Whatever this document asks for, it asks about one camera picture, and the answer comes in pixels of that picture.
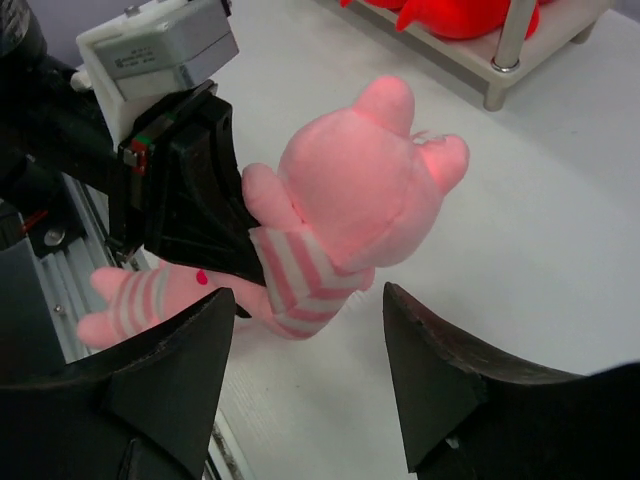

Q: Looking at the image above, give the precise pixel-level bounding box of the white two-tier shelf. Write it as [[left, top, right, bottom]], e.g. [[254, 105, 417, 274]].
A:
[[348, 0, 613, 112]]

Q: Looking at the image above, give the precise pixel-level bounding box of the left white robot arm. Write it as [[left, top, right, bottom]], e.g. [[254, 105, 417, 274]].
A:
[[1, 1, 264, 285]]

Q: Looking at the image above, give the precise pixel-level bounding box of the red shark plush purple tag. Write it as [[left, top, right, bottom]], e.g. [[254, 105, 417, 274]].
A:
[[396, 0, 511, 40]]

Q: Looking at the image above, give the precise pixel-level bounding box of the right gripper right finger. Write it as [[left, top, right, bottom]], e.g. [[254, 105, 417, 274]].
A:
[[383, 283, 639, 479]]

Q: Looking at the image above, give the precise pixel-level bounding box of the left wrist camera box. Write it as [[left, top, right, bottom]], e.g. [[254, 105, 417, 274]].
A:
[[76, 0, 239, 147]]

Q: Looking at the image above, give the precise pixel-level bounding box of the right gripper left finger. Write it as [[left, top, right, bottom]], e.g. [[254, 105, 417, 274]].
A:
[[1, 289, 236, 479]]

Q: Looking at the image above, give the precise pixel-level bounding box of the pink frog plush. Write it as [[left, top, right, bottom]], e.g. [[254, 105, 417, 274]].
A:
[[77, 263, 221, 350], [235, 76, 470, 339]]

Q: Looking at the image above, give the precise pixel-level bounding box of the aluminium rail frame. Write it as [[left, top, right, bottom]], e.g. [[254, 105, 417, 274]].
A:
[[0, 174, 251, 480]]

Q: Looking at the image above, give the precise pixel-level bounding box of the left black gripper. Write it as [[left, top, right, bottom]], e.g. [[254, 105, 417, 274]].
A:
[[29, 55, 265, 285]]

